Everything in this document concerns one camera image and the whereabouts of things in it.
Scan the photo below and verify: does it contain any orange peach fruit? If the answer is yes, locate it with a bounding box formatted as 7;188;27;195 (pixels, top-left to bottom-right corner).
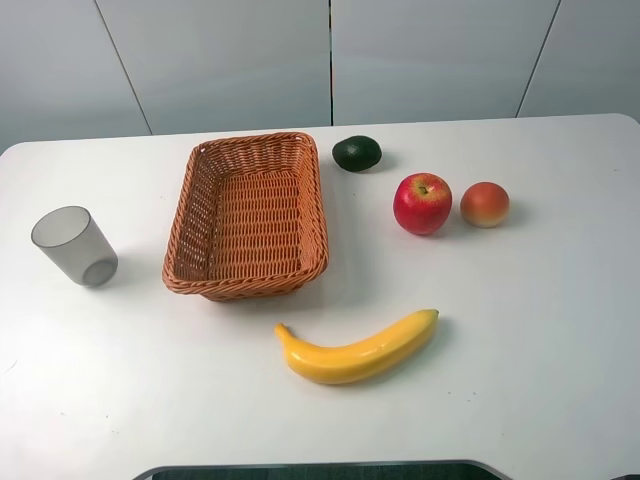
460;182;510;228

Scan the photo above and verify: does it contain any brown wicker basket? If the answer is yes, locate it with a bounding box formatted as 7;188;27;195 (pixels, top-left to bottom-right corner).
162;132;329;302

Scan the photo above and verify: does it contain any dark green avocado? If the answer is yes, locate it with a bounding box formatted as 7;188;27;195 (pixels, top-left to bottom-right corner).
332;135;382;172

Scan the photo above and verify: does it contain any red apple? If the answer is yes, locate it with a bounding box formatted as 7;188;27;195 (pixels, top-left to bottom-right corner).
393;173;453;235

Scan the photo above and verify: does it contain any yellow banana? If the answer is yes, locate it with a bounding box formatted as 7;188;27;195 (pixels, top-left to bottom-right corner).
274;309;439;385

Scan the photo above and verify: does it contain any grey translucent plastic cup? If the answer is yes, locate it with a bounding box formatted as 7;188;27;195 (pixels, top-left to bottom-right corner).
31;206;118;287

